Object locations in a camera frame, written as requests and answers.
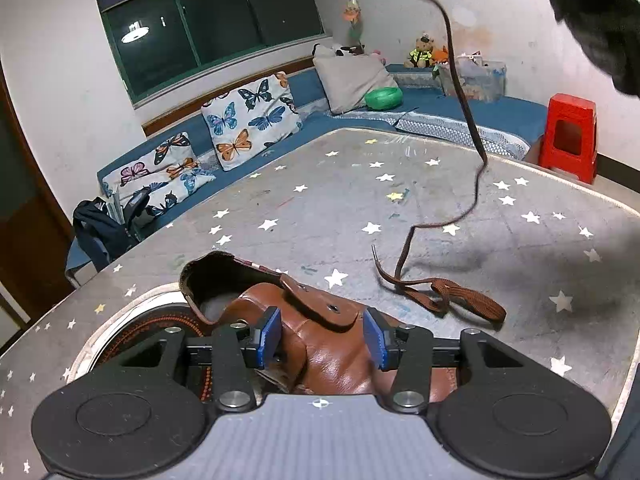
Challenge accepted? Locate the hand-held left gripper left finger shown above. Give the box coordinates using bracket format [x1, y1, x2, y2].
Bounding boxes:
[92, 306, 282, 413]

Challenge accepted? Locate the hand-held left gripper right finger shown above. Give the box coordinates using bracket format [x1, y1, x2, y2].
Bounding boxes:
[362, 306, 551, 413]

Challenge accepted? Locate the brown leather shoe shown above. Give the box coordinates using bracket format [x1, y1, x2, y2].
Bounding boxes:
[180, 251, 461, 403]

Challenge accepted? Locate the brown shoelace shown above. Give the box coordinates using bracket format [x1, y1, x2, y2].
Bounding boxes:
[357, 0, 507, 333]

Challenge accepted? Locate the person's right hand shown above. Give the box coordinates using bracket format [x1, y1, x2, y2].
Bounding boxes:
[547, 0, 640, 96]

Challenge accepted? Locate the teddy bear in yellow vest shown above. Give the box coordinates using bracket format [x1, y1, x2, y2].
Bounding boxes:
[404, 31, 435, 69]

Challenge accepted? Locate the clear plastic storage box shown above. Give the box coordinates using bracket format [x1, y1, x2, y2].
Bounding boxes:
[440, 55, 507, 103]

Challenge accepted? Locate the round black induction cooktop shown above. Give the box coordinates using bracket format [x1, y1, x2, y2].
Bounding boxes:
[92, 300, 221, 402]

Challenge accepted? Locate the grey star-print table cover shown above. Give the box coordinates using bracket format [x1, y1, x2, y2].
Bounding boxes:
[0, 127, 640, 480]

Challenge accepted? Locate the black and white plush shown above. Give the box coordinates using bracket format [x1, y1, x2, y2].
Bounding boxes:
[312, 42, 368, 58]

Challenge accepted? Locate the green ball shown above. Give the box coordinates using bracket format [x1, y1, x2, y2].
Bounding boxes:
[364, 86, 404, 111]

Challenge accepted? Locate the blue corner sofa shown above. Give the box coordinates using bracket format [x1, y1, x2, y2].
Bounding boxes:
[65, 62, 548, 286]

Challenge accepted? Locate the plain grey pillow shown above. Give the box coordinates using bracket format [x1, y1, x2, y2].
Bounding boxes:
[313, 51, 399, 114]

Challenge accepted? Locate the grey patterned sofa cover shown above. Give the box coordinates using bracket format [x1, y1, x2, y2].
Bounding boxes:
[332, 71, 531, 159]

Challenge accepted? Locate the red plastic stool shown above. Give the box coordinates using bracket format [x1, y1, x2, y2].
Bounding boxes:
[538, 93, 599, 184]

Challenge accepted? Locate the dark grey bag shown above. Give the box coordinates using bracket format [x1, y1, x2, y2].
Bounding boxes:
[120, 187, 153, 241]

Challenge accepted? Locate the long butterfly-print pillow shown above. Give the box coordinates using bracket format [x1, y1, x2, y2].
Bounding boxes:
[102, 131, 217, 218]

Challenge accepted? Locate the dark blue backpack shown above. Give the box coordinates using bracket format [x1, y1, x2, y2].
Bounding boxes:
[72, 197, 136, 271]

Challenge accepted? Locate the square butterfly-print pillow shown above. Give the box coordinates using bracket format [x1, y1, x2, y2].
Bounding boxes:
[201, 72, 303, 172]

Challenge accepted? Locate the green-framed window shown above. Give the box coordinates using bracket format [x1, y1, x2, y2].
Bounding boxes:
[95, 0, 333, 107]

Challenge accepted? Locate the brown wooden door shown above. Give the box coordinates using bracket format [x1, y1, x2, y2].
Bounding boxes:
[0, 75, 77, 321]

